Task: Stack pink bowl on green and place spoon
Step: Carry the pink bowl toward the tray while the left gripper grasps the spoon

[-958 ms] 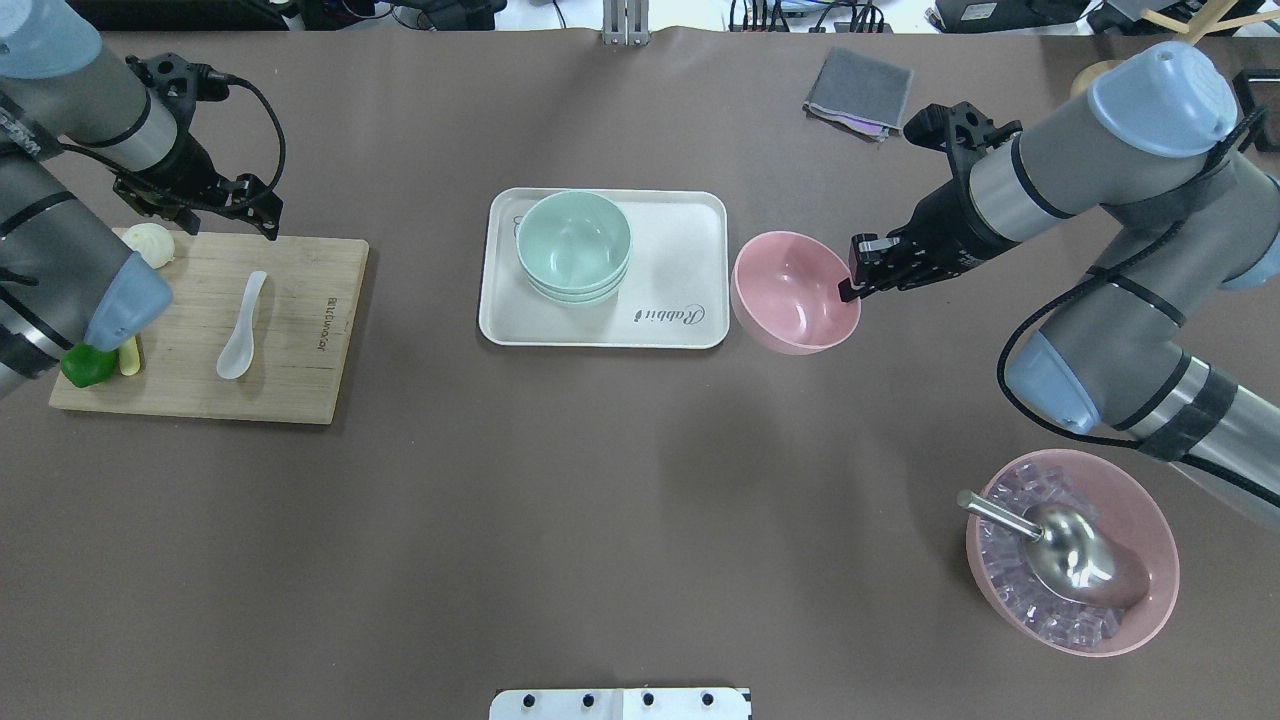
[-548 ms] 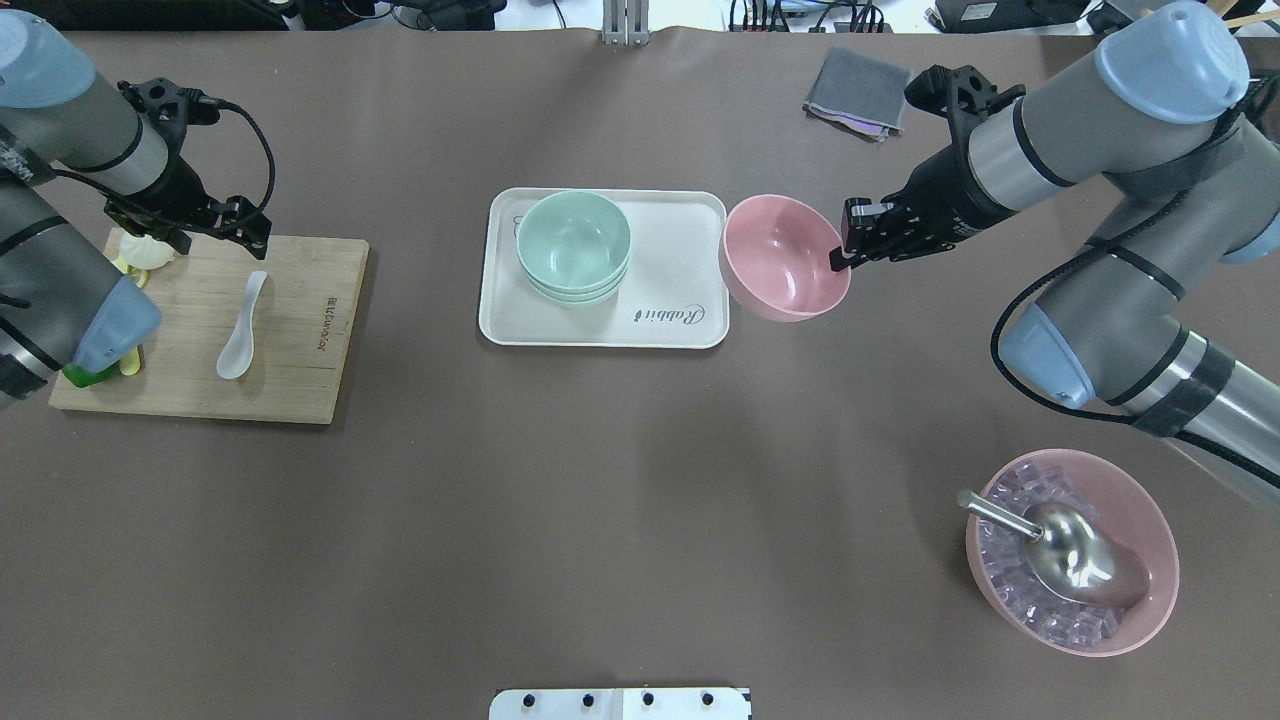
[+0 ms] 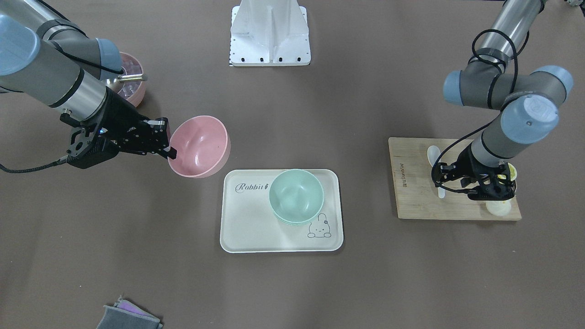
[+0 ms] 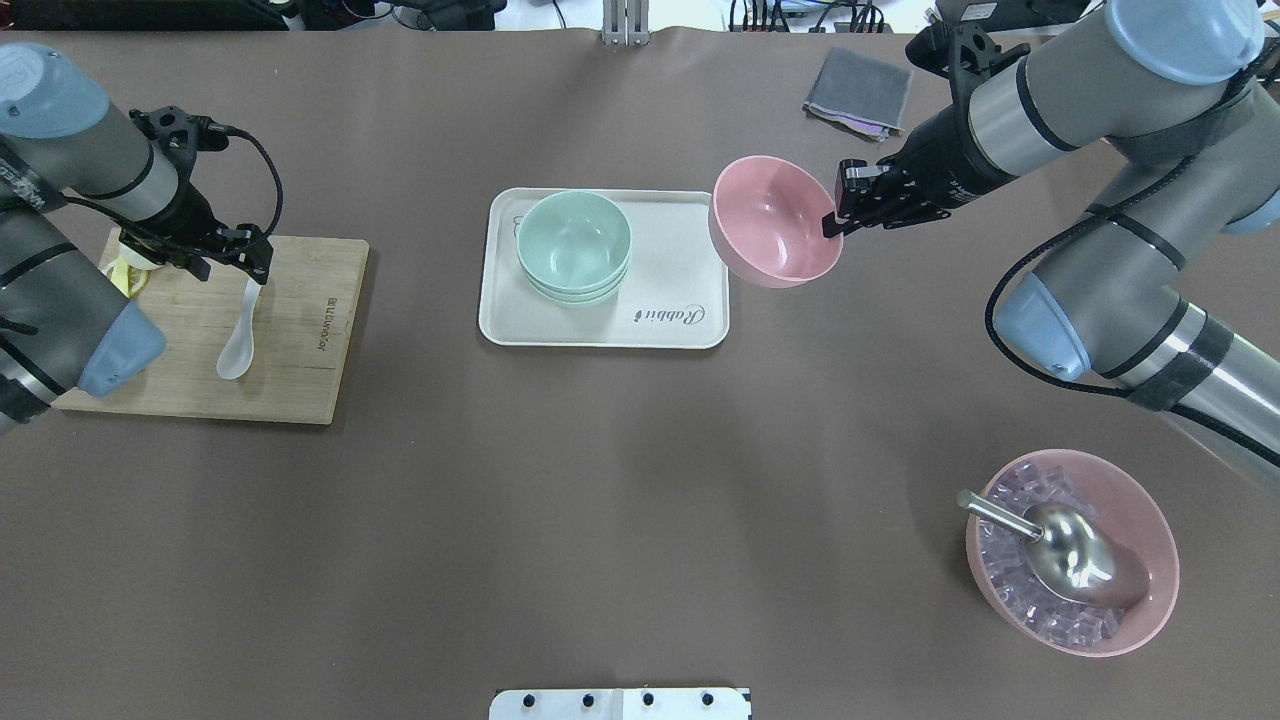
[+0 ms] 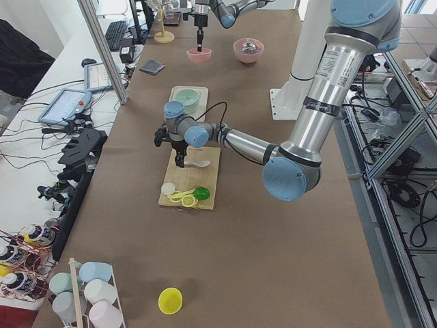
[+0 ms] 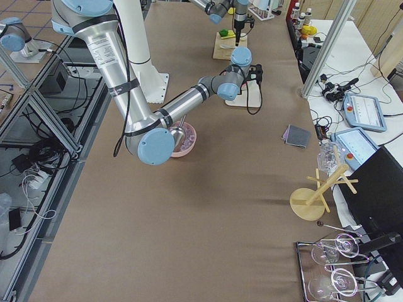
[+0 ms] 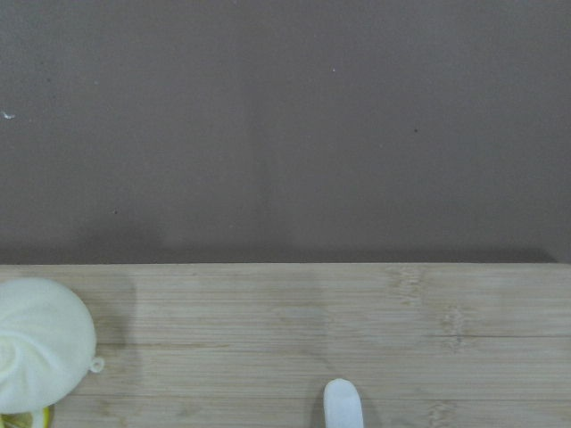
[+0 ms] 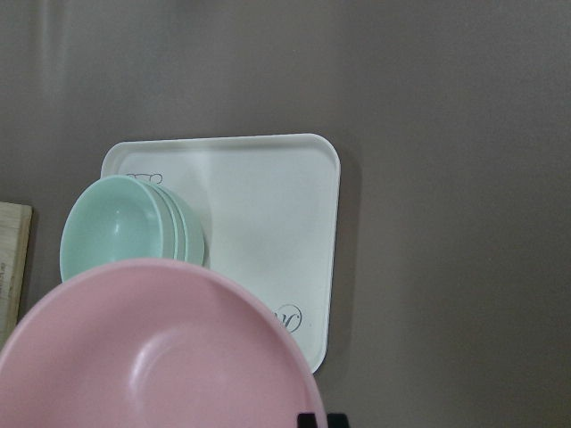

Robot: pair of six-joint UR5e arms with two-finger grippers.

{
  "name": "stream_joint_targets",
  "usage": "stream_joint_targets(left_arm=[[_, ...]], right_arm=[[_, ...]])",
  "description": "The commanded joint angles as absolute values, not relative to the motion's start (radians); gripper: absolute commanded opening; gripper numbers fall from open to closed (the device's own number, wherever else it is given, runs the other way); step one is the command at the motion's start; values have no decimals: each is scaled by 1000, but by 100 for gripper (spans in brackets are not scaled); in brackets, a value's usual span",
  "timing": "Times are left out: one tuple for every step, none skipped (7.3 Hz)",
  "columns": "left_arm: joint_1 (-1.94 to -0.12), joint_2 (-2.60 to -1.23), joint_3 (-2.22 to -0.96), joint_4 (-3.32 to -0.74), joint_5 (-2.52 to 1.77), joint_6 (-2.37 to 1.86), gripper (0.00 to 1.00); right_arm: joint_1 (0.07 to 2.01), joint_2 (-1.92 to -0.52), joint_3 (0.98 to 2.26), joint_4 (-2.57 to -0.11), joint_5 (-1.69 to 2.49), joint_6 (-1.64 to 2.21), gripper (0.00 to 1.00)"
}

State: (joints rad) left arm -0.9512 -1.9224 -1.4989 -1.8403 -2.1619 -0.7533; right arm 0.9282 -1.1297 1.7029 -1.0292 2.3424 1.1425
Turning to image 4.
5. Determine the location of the wooden cutting board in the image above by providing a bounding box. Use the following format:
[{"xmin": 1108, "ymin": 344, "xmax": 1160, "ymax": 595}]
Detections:
[{"xmin": 56, "ymin": 234, "xmax": 370, "ymax": 425}]

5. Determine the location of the grey folded cloth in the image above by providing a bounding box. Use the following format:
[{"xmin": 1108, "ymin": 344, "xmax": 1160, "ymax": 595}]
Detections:
[{"xmin": 803, "ymin": 47, "xmax": 913, "ymax": 133}]

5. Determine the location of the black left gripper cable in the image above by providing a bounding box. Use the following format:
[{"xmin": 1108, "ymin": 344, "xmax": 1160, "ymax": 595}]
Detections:
[{"xmin": 60, "ymin": 118, "xmax": 285, "ymax": 236}]

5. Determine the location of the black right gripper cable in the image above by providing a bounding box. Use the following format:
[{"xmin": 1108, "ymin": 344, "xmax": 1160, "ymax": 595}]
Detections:
[{"xmin": 984, "ymin": 60, "xmax": 1280, "ymax": 441}]

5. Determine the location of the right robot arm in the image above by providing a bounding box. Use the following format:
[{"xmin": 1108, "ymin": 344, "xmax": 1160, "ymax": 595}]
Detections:
[{"xmin": 823, "ymin": 1, "xmax": 1277, "ymax": 466}]

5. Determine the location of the bottom green bowl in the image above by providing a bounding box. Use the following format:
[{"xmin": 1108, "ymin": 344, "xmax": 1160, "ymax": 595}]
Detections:
[{"xmin": 525, "ymin": 275, "xmax": 626, "ymax": 307}]

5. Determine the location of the white ceramic spoon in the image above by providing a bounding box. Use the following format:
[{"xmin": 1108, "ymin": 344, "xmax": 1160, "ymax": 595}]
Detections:
[{"xmin": 215, "ymin": 278, "xmax": 262, "ymax": 380}]

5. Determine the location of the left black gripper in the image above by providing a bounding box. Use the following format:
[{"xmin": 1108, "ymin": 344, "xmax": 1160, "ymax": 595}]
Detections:
[{"xmin": 128, "ymin": 106, "xmax": 275, "ymax": 286}]

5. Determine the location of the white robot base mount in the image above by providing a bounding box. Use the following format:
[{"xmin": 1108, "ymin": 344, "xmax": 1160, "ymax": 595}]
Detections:
[{"xmin": 488, "ymin": 685, "xmax": 753, "ymax": 719}]

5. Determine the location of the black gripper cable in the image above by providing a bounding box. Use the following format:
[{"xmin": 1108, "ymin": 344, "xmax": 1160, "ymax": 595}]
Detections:
[
  {"xmin": 984, "ymin": 60, "xmax": 1280, "ymax": 441},
  {"xmin": 60, "ymin": 118, "xmax": 285, "ymax": 236}
]

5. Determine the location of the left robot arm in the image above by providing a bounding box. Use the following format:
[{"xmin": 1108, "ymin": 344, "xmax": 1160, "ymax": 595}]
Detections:
[{"xmin": 1, "ymin": 42, "xmax": 274, "ymax": 430}]

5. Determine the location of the metal ice scoop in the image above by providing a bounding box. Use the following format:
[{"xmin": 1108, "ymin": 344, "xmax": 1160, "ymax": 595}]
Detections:
[{"xmin": 956, "ymin": 489, "xmax": 1151, "ymax": 609}]

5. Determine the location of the white rabbit tray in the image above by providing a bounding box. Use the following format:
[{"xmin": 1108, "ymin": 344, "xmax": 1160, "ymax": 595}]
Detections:
[{"xmin": 477, "ymin": 187, "xmax": 730, "ymax": 350}]

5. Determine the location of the aluminium frame post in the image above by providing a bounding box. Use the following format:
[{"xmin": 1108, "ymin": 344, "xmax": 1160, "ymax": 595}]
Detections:
[{"xmin": 602, "ymin": 0, "xmax": 652, "ymax": 47}]

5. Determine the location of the purple cloth under grey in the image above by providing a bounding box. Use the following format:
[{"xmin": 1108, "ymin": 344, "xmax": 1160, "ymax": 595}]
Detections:
[{"xmin": 806, "ymin": 108, "xmax": 892, "ymax": 143}]

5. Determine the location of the middle green bowl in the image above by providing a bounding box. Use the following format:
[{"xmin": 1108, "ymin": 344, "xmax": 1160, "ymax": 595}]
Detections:
[{"xmin": 524, "ymin": 264, "xmax": 631, "ymax": 292}]

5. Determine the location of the small pink bowl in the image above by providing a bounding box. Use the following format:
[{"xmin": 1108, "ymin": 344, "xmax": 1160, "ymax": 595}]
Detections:
[{"xmin": 708, "ymin": 155, "xmax": 844, "ymax": 290}]

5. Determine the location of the large pink ice bowl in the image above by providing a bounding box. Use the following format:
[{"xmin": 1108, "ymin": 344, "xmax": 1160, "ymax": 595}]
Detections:
[{"xmin": 965, "ymin": 448, "xmax": 1181, "ymax": 659}]

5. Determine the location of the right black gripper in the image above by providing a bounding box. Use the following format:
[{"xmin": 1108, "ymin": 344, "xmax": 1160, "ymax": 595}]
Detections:
[{"xmin": 822, "ymin": 22, "xmax": 1030, "ymax": 240}]

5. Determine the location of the white steamed bun toy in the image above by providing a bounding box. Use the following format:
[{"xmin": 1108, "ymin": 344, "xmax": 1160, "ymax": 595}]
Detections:
[{"xmin": 118, "ymin": 228, "xmax": 165, "ymax": 272}]

